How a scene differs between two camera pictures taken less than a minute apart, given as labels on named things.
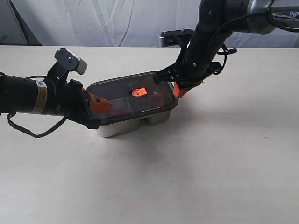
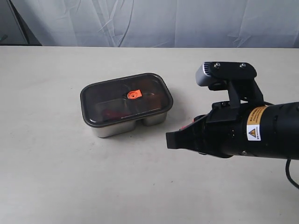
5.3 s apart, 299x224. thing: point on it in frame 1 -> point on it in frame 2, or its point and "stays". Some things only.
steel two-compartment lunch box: (130, 127) stays
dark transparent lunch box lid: (133, 95) stays
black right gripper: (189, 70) -> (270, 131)
